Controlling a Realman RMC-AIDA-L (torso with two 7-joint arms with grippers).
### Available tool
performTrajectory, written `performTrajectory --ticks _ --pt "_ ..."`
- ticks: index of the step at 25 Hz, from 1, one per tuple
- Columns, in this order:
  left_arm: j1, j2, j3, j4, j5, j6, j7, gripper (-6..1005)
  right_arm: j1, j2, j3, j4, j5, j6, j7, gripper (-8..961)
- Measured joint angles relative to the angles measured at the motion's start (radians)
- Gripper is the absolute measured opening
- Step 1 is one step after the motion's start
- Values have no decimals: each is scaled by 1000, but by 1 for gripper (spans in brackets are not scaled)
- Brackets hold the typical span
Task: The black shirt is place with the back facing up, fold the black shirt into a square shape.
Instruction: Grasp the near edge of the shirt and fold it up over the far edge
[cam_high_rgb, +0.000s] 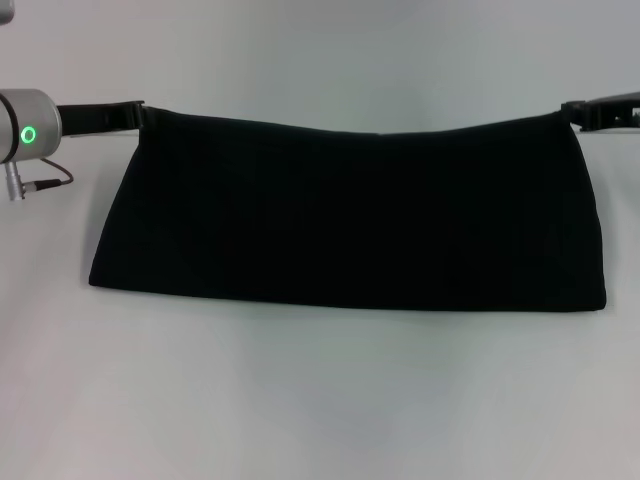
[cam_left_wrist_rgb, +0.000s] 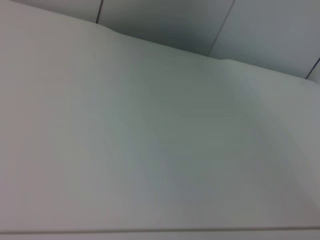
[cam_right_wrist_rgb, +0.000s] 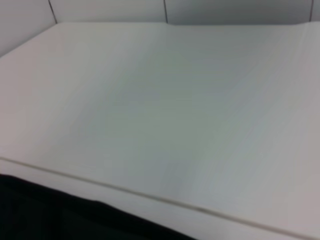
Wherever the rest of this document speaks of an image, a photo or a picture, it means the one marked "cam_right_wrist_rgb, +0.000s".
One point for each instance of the black shirt with FREE print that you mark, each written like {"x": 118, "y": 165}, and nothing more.
{"x": 50, "y": 220}

